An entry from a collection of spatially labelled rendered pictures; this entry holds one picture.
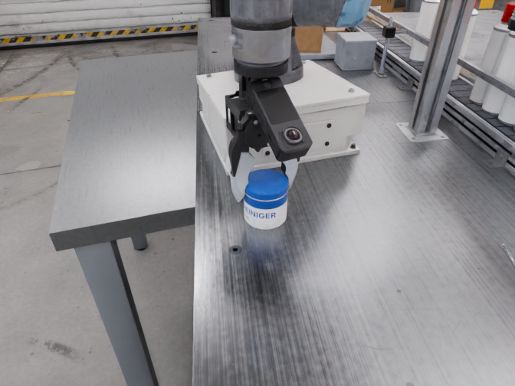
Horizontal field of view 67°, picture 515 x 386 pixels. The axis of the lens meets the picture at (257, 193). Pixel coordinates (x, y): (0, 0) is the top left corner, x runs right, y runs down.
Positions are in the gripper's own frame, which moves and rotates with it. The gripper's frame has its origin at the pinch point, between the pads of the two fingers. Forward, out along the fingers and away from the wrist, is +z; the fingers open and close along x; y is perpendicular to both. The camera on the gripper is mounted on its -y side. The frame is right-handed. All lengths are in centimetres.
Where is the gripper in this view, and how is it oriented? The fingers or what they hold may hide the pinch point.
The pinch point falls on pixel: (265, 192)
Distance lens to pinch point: 60.3
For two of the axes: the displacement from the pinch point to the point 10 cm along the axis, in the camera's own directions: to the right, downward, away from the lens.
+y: -4.0, -5.4, 7.4
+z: 0.0, 8.1, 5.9
